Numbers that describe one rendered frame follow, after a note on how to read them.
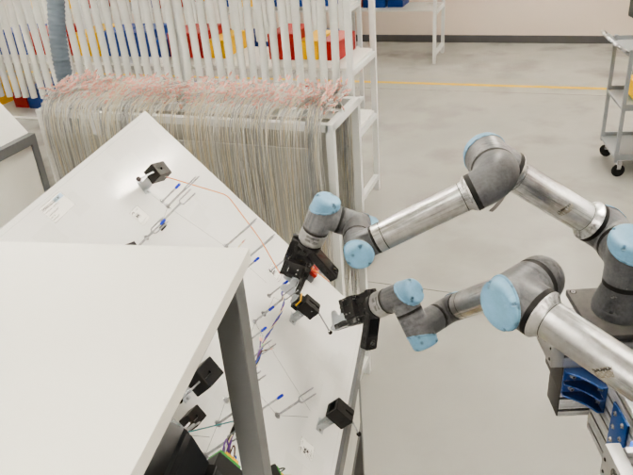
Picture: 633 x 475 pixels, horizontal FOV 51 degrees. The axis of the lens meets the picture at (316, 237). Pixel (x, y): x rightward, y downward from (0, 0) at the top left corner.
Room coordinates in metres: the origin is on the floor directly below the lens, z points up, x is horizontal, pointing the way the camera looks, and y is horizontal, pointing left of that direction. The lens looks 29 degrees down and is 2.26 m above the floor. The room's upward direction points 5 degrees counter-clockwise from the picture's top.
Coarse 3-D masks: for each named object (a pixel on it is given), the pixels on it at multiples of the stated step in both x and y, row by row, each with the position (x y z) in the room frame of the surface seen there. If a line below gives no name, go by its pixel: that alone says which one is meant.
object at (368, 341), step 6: (366, 312) 1.57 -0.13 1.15; (366, 318) 1.56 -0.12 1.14; (372, 318) 1.56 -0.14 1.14; (366, 324) 1.55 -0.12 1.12; (372, 324) 1.55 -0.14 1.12; (378, 324) 1.56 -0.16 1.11; (366, 330) 1.54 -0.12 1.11; (372, 330) 1.55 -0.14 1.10; (378, 330) 1.56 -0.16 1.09; (366, 336) 1.53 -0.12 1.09; (372, 336) 1.54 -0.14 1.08; (366, 342) 1.53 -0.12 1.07; (372, 342) 1.54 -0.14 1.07; (366, 348) 1.52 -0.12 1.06; (372, 348) 1.53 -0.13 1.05
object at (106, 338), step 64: (0, 256) 0.78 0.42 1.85; (64, 256) 0.76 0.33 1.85; (128, 256) 0.75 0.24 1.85; (192, 256) 0.73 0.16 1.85; (0, 320) 0.62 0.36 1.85; (64, 320) 0.61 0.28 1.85; (128, 320) 0.60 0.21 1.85; (192, 320) 0.59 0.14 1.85; (0, 384) 0.51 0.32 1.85; (64, 384) 0.51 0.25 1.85; (128, 384) 0.50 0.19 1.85; (256, 384) 0.73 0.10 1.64; (0, 448) 0.43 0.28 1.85; (64, 448) 0.42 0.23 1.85; (128, 448) 0.42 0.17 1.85; (256, 448) 0.70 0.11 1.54
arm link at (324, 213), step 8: (320, 192) 1.64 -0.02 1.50; (328, 192) 1.65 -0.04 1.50; (320, 200) 1.61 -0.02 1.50; (328, 200) 1.62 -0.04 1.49; (336, 200) 1.63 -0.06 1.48; (312, 208) 1.62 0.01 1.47; (320, 208) 1.60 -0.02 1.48; (328, 208) 1.59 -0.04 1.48; (336, 208) 1.60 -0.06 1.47; (312, 216) 1.61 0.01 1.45; (320, 216) 1.60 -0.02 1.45; (328, 216) 1.60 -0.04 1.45; (336, 216) 1.60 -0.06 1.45; (304, 224) 1.63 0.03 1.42; (312, 224) 1.61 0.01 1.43; (320, 224) 1.60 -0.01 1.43; (328, 224) 1.60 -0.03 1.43; (336, 224) 1.60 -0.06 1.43; (312, 232) 1.61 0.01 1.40; (320, 232) 1.60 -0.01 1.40; (328, 232) 1.62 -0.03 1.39
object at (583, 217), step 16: (480, 144) 1.60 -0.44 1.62; (496, 144) 1.58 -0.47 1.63; (464, 160) 1.64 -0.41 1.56; (528, 176) 1.58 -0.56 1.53; (544, 176) 1.60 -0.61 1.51; (512, 192) 1.60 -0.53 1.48; (528, 192) 1.58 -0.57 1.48; (544, 192) 1.58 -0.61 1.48; (560, 192) 1.58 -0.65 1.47; (544, 208) 1.58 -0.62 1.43; (560, 208) 1.57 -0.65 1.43; (576, 208) 1.57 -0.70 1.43; (592, 208) 1.59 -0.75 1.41; (608, 208) 1.59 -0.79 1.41; (576, 224) 1.57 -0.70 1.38; (592, 224) 1.56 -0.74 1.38; (608, 224) 1.56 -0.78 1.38; (592, 240) 1.56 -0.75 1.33
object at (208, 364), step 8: (208, 360) 1.21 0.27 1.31; (200, 368) 1.17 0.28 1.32; (208, 368) 1.19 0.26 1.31; (216, 368) 1.20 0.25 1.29; (200, 376) 1.15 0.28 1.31; (208, 376) 1.16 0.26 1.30; (216, 376) 1.18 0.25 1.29; (192, 384) 1.16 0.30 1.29; (200, 384) 1.15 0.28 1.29; (208, 384) 1.15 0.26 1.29; (200, 392) 1.15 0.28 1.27; (184, 400) 1.18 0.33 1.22
